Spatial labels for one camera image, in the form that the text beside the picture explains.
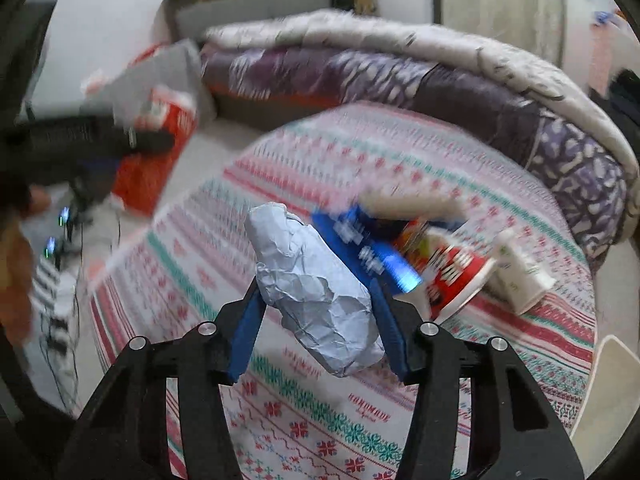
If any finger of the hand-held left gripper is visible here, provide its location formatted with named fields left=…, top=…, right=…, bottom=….
left=127, top=129, right=175, bottom=156

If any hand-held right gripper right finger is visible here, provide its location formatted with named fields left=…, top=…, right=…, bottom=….
left=367, top=280, right=586, bottom=480

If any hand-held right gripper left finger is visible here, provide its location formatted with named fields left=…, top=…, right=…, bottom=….
left=55, top=277, right=268, bottom=480

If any red and white plastic bag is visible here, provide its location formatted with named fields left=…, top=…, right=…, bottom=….
left=110, top=85, right=200, bottom=217

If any white paper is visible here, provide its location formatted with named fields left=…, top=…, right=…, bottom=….
left=247, top=202, right=386, bottom=377

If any person's left forearm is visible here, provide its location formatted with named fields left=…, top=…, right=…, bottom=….
left=0, top=220, right=40, bottom=347

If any person's left hand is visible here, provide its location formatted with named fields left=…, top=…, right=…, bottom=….
left=19, top=186, right=52, bottom=219

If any blue snack packet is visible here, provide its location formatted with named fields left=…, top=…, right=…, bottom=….
left=311, top=203, right=421, bottom=295

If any red and white paper cup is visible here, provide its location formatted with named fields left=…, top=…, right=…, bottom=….
left=415, top=227, right=497, bottom=323

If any colourful snack wrapper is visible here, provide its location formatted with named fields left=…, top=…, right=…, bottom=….
left=395, top=217, right=431, bottom=261

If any beige crumpled paper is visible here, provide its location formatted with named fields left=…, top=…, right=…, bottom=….
left=357, top=187, right=468, bottom=233

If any white carton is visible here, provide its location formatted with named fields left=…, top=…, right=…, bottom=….
left=487, top=230, right=556, bottom=316

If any pink patterned bed sheet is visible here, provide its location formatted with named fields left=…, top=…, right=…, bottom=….
left=87, top=102, right=598, bottom=480

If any white plastic bin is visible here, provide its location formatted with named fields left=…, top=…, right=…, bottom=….
left=570, top=332, right=640, bottom=456

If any purple patterned quilt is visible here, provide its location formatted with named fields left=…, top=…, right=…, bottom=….
left=200, top=42, right=628, bottom=261

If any beige patterned blanket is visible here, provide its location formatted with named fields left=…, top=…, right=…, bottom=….
left=205, top=7, right=640, bottom=181

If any dark clothing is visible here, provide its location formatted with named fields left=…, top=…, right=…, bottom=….
left=587, top=69, right=640, bottom=161

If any cream curtain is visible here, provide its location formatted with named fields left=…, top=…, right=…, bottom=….
left=440, top=0, right=568, bottom=68

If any pink wall hanging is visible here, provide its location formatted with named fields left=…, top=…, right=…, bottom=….
left=590, top=10, right=632, bottom=92

